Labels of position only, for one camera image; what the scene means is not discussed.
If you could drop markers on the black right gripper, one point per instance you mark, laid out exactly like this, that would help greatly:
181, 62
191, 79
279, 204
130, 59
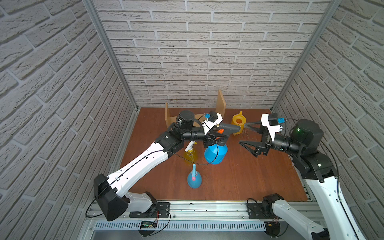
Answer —
263, 146

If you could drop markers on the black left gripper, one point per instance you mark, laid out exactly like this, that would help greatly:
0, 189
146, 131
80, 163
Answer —
212, 135

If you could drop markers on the blue pressure sprayer bottle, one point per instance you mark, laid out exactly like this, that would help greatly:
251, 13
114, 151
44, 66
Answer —
215, 154

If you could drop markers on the yellow watering can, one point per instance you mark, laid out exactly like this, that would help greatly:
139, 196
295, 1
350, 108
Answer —
239, 119

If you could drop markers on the yellow spray bottle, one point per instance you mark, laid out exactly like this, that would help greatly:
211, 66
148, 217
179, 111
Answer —
190, 153

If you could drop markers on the small blue spray bottle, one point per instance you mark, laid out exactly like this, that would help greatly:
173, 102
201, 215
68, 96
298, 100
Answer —
194, 178

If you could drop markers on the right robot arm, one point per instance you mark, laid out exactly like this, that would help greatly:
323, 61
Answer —
316, 169

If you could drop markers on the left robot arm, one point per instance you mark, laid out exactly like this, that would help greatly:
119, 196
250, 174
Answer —
112, 192

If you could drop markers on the wooden shelf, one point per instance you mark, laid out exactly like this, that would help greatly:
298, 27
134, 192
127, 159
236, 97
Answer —
220, 108

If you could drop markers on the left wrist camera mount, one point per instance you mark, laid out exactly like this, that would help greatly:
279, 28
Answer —
212, 120

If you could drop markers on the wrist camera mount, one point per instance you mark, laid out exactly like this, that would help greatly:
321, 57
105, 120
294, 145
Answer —
212, 120
273, 124

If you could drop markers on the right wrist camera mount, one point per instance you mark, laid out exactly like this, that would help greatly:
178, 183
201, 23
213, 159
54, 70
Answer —
273, 124

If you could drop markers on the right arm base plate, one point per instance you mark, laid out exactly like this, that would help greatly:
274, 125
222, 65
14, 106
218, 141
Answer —
257, 211

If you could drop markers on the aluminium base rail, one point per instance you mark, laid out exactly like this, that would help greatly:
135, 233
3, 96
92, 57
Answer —
183, 216

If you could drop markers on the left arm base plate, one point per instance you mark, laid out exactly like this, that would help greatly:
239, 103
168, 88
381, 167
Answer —
158, 210

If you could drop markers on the right aluminium corner post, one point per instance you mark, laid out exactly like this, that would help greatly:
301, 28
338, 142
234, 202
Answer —
323, 23

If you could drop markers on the aluminium corner post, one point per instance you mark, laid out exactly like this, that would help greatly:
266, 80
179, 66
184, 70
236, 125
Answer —
323, 23
94, 15

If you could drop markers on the left floor aluminium rail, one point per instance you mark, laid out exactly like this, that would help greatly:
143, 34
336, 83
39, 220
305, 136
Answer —
110, 163

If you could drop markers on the left aluminium corner post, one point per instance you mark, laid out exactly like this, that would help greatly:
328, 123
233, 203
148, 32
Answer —
94, 15

